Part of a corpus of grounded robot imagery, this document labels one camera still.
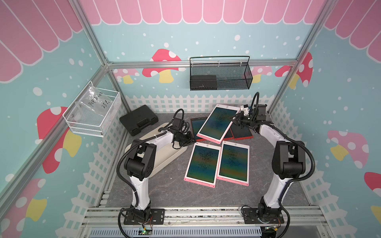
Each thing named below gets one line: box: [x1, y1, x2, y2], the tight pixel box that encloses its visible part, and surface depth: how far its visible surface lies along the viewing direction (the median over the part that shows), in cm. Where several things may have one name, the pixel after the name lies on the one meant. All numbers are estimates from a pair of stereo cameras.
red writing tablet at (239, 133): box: [229, 122, 254, 141], surface depth 108 cm
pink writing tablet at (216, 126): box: [196, 103, 241, 145], surface depth 97 cm
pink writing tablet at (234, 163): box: [216, 140, 251, 187], surface depth 94 cm
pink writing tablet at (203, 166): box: [183, 141, 222, 189], surface depth 94 cm
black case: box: [119, 104, 159, 137], surface depth 112 cm
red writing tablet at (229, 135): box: [222, 126, 236, 141], surface depth 107 cm
